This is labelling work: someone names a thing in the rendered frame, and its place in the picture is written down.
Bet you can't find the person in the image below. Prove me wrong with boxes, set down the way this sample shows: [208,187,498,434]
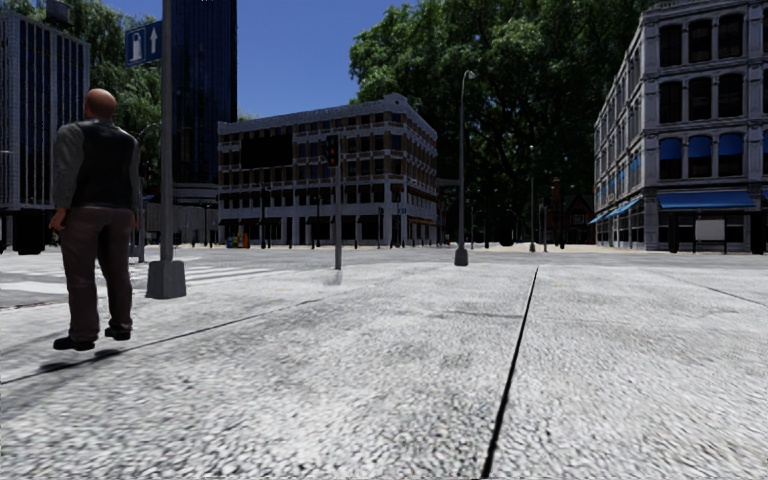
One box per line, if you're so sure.
[47,88,142,352]

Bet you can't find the sign on a post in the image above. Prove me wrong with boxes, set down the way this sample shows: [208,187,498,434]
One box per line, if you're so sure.
[124,0,188,301]

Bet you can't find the grey street lamp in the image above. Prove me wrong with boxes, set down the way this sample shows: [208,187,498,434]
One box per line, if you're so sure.
[454,69,477,268]
[527,144,537,254]

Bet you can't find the glass tower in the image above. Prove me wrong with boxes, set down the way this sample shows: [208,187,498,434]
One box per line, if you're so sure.
[145,0,238,246]

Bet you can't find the trees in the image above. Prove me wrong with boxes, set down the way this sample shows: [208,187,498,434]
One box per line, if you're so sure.
[349,0,653,247]
[0,0,163,196]

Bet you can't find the red brick building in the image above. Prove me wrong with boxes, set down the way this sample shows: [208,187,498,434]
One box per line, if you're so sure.
[544,178,596,246]

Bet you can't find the pale concrete building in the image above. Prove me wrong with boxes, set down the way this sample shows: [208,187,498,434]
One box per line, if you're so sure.
[217,92,440,248]

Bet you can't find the grey pole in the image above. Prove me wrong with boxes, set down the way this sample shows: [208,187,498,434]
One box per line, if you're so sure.
[136,122,158,264]

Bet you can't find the dark glass building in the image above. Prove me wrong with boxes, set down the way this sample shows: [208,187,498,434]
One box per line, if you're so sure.
[0,0,92,256]

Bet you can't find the grey stone building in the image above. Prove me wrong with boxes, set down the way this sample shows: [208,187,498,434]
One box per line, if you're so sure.
[588,0,768,255]

